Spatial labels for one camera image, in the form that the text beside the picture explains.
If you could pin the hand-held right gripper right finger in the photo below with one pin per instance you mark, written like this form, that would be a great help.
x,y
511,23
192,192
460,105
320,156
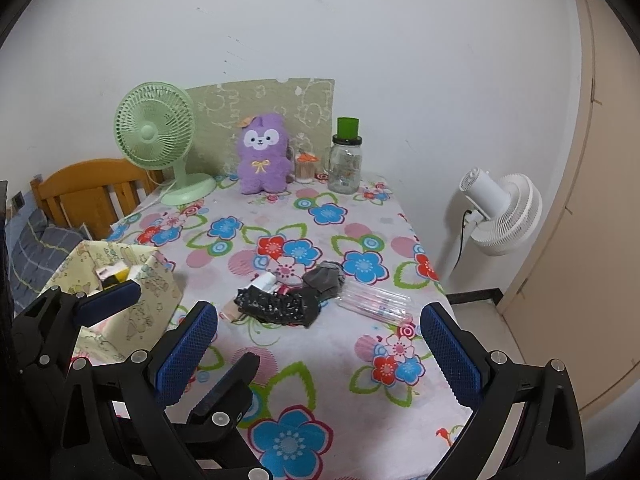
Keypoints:
x,y
450,355

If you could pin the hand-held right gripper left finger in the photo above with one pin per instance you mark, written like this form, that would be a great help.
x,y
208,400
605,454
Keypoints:
x,y
185,355

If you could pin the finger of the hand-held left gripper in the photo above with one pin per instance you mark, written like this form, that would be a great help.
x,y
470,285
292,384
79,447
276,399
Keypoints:
x,y
107,300
227,385

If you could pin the printed yellow storage box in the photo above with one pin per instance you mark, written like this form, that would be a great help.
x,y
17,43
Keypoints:
x,y
150,305

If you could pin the small beige pouch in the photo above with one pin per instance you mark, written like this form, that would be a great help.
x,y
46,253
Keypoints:
x,y
231,313

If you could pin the clear plastic pen pack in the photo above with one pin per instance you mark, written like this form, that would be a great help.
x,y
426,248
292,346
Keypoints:
x,y
375,302

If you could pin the black plastic bag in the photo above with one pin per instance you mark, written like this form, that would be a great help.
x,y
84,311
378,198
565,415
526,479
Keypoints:
x,y
275,305

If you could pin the small white roll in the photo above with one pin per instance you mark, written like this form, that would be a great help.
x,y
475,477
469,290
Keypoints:
x,y
262,281

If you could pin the dark grey cloth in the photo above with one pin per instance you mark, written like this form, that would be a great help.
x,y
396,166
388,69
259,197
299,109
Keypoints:
x,y
325,280

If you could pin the plaid grey pillow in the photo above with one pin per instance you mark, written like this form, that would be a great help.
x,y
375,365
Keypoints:
x,y
35,255

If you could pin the white standing fan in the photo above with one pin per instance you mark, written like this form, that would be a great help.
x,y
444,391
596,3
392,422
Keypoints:
x,y
510,215

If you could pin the green desk fan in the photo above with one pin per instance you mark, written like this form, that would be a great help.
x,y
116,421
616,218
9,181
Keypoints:
x,y
150,132

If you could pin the purple plush toy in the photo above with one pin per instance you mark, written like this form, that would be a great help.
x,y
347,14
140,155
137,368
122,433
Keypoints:
x,y
262,170

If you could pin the beige wardrobe door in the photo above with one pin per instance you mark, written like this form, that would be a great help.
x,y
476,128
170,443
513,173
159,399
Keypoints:
x,y
600,210

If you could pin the glass jar with green lid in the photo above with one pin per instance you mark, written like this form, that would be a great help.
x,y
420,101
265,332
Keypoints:
x,y
345,170

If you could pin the small jar with orange lid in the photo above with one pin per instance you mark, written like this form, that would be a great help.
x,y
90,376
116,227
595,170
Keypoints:
x,y
305,172

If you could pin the green printed board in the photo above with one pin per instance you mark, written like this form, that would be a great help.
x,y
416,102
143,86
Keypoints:
x,y
300,105

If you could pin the dark wall socket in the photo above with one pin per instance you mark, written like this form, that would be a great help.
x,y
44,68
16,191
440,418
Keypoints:
x,y
18,201

